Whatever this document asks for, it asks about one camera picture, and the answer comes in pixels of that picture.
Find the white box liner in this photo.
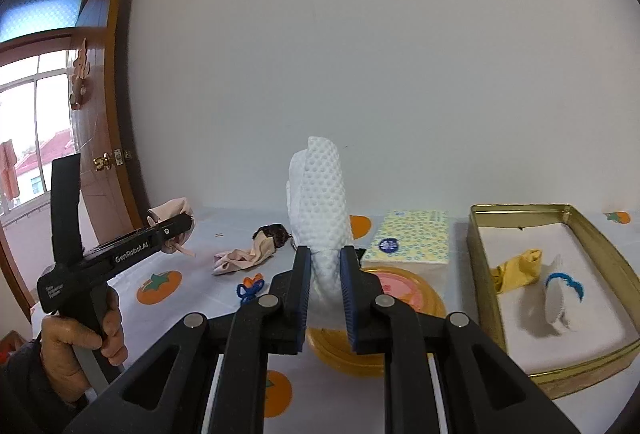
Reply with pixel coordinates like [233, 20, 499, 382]
[477, 220, 632, 375]

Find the blue orange chenille flower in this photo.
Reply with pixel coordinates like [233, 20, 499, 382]
[236, 275, 266, 303]

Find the white dotted cloth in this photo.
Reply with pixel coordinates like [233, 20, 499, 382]
[286, 135, 357, 330]

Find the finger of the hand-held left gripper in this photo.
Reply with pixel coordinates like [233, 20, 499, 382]
[148, 213, 195, 249]

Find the gold tin box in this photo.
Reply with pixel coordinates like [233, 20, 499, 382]
[467, 203, 640, 401]

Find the brass door handle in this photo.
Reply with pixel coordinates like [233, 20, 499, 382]
[93, 148, 134, 173]

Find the wooden door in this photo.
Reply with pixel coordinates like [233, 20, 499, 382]
[67, 0, 153, 265]

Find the yellow round plate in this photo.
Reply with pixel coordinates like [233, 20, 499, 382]
[306, 265, 447, 377]

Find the yellow patterned tissue pack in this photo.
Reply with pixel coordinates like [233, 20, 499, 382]
[361, 209, 450, 287]

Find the hanging orange garment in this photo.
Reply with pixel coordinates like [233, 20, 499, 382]
[0, 139, 20, 203]

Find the window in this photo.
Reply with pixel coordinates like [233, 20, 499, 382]
[0, 0, 98, 221]

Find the orange print tablecloth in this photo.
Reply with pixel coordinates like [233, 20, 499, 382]
[30, 207, 640, 434]

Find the person's left forearm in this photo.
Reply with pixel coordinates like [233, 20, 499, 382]
[0, 339, 83, 434]

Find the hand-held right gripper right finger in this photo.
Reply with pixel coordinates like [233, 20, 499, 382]
[339, 244, 583, 434]

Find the pink sock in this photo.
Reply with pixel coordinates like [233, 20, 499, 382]
[147, 197, 198, 260]

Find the door hanging ornament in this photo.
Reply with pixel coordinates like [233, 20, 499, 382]
[69, 37, 91, 111]

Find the yellow cloth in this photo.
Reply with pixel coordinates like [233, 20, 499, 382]
[490, 248, 544, 295]

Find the person's left hand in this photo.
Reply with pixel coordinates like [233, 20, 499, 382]
[40, 287, 129, 407]

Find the dark brown fuzzy hair tie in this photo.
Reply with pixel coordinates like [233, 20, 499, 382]
[255, 223, 294, 248]

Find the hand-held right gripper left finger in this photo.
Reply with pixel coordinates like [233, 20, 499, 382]
[60, 244, 314, 434]

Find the white cloth with blue trim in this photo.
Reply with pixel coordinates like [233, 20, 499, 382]
[542, 254, 586, 333]

